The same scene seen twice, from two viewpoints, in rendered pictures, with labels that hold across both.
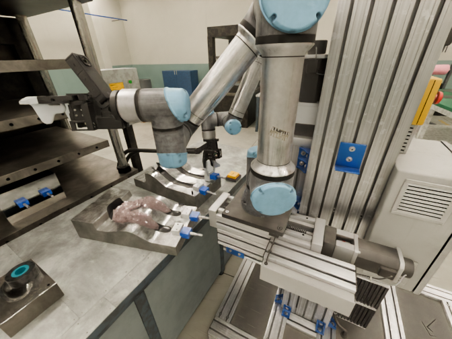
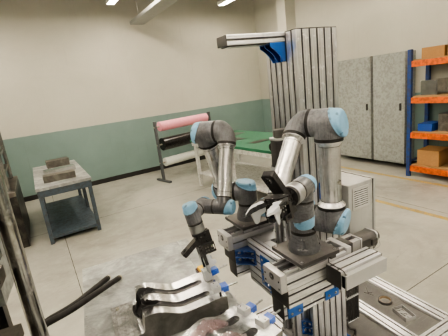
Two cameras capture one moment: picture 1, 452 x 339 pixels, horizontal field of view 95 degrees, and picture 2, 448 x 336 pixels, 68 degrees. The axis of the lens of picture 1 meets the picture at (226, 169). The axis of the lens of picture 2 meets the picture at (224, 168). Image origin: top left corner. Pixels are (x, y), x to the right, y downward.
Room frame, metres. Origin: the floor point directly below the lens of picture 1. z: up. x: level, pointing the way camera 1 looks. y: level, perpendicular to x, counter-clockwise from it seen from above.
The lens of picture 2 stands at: (0.04, 1.20, 1.82)
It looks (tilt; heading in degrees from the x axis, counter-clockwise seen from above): 14 degrees down; 307
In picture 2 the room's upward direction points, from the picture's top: 7 degrees counter-clockwise
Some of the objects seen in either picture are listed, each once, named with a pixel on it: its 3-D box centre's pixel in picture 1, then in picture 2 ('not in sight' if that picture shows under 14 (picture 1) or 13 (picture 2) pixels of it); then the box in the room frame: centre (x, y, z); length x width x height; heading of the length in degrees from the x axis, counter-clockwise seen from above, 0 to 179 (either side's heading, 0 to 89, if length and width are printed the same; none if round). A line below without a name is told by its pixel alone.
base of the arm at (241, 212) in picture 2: not in sight; (249, 209); (1.06, -0.36, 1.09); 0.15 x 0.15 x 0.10
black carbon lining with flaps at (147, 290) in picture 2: (175, 171); (170, 294); (1.11, 0.31, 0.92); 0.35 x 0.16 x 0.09; 59
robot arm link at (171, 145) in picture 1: (172, 142); (299, 213); (0.52, 0.14, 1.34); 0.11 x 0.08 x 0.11; 178
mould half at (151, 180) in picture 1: (176, 177); (167, 303); (1.13, 0.31, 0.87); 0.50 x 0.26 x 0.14; 59
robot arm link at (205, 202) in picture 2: (226, 119); (204, 206); (1.11, -0.01, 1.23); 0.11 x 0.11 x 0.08; 12
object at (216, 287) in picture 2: (205, 190); (225, 286); (0.94, 0.11, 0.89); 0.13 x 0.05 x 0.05; 59
